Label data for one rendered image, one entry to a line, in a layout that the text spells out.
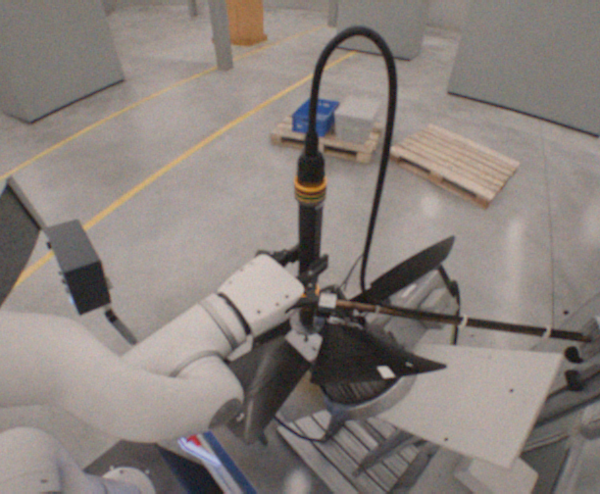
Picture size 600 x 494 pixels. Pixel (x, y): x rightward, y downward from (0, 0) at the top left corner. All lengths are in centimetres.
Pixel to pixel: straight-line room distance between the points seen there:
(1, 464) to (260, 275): 52
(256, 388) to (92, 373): 47
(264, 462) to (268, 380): 119
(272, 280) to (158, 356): 18
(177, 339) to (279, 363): 38
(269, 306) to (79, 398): 25
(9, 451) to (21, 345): 38
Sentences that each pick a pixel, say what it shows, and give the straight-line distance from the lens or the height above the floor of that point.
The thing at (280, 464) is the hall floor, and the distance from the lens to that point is 190.
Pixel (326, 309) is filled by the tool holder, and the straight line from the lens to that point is 61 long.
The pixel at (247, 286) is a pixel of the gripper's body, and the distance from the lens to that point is 46.
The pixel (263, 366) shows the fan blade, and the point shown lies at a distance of 76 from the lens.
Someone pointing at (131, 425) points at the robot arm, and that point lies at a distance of 35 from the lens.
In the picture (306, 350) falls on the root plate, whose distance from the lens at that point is 77.
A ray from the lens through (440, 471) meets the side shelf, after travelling 111.
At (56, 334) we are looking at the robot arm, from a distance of 35.
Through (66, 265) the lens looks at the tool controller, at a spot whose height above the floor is 125.
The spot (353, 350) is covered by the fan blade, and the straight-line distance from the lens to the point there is 57.
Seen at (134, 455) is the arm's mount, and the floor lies 95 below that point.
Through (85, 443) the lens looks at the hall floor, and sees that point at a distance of 226.
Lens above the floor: 189
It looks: 47 degrees down
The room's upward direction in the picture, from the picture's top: straight up
